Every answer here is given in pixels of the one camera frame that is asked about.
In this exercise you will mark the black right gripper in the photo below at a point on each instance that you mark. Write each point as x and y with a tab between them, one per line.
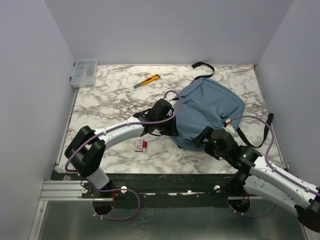
206	133

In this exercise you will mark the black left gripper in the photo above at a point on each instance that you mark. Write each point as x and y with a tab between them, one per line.
172	131

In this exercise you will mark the blue backpack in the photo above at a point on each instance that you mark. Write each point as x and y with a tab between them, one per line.
206	103

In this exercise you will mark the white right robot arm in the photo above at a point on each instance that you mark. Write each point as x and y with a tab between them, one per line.
261	178

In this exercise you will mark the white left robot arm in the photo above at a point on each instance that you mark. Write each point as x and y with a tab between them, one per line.
85	152

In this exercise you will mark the red white glue stick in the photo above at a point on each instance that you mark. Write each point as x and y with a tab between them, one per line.
144	147

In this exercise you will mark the red white staples box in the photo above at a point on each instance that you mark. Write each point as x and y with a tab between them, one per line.
139	145

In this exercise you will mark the yellow utility knife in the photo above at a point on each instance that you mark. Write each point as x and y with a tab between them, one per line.
147	81

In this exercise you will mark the clear plastic organizer box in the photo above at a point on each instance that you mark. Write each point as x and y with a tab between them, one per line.
84	73

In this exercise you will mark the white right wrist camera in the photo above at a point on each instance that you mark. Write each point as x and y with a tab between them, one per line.
227	125

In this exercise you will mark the black mounting base plate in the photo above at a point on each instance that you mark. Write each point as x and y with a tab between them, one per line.
161	190

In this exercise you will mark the aluminium rail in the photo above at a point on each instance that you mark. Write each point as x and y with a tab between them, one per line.
62	190

